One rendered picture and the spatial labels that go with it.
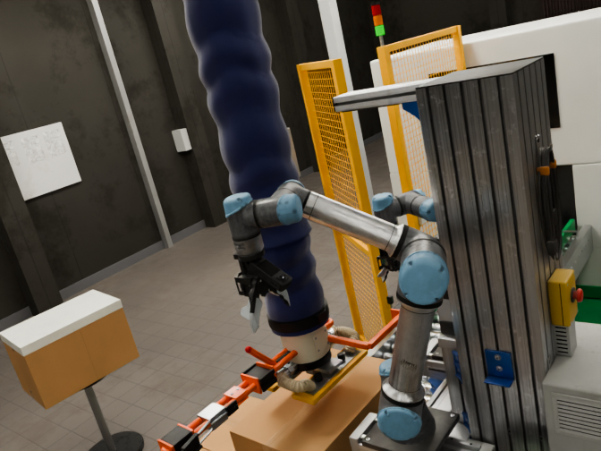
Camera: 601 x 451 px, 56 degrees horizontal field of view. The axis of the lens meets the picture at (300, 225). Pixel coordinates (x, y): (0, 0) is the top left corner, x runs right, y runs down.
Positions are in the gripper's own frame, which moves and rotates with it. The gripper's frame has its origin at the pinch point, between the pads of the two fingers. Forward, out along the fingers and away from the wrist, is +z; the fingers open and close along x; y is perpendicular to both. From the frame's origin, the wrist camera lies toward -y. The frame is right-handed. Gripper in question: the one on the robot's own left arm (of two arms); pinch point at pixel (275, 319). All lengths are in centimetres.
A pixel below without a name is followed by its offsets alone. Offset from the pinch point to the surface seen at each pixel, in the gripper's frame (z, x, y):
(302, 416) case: 58, -26, 27
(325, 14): -92, -357, 211
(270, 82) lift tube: -59, -41, 18
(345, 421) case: 58, -30, 10
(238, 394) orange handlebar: 32.6, -3.0, 28.6
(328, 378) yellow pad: 44, -34, 17
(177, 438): 31.6, 21.6, 30.0
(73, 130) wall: -37, -276, 556
